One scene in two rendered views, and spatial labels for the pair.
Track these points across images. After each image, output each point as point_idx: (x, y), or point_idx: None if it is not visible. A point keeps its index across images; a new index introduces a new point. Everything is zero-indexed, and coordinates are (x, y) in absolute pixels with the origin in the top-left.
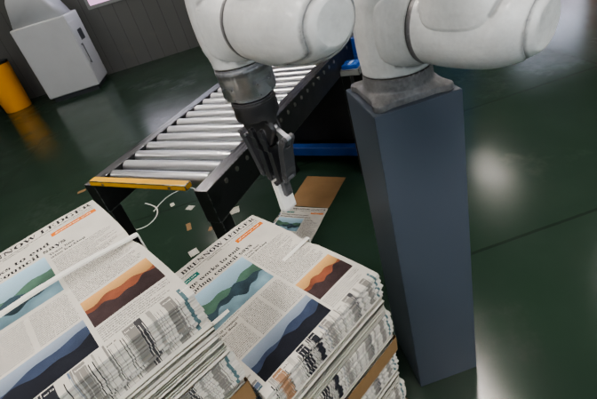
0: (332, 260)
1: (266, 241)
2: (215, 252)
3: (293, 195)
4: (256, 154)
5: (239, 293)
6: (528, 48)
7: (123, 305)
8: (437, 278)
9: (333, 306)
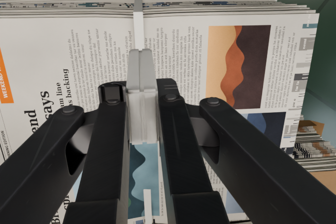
0: (229, 35)
1: (64, 66)
2: (2, 142)
3: (151, 58)
4: (45, 219)
5: (135, 166)
6: None
7: None
8: None
9: (285, 105)
